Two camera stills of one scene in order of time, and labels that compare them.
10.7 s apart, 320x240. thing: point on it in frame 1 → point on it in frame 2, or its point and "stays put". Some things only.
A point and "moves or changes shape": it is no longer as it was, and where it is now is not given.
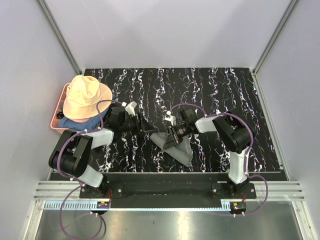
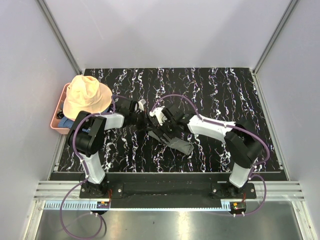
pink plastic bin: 55,121 stays put
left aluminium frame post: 61,36 stays put
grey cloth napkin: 182,151 moves or changes shape
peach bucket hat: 83,94 stays put
